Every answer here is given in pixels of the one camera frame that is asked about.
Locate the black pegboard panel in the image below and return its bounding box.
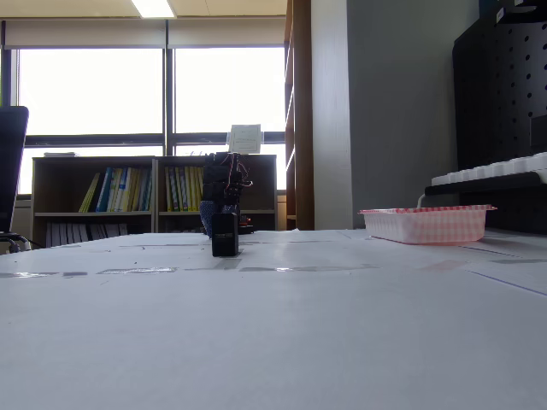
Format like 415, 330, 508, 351
451, 15, 547, 172

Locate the red checked paper tray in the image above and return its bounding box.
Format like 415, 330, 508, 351
357, 204, 498, 246

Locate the dark grey power adaptor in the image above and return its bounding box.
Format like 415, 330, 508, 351
529, 112, 547, 151

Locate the ceiling light panel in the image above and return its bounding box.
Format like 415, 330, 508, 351
129, 0, 177, 20

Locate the beige roller blind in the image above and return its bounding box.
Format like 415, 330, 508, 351
1, 19, 168, 50
167, 18, 287, 50

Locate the low wooden bookshelf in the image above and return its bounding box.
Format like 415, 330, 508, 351
31, 154, 279, 249

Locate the black office chair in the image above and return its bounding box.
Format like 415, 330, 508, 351
0, 105, 44, 255

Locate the small black cube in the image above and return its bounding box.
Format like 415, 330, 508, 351
211, 211, 239, 258

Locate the white paper sign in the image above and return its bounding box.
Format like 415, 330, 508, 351
226, 123, 263, 155

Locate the black stand under power strip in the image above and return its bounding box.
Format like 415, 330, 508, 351
424, 170, 547, 237

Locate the tall brown wooden shelf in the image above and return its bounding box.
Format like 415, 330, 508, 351
283, 0, 316, 232

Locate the white power strip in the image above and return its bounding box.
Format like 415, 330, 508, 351
430, 152, 547, 187

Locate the yellow leaning book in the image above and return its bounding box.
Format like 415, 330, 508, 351
78, 172, 102, 214

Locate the red white servo cable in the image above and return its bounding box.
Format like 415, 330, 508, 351
227, 151, 255, 190

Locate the blue book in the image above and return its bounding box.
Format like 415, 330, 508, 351
95, 167, 114, 214

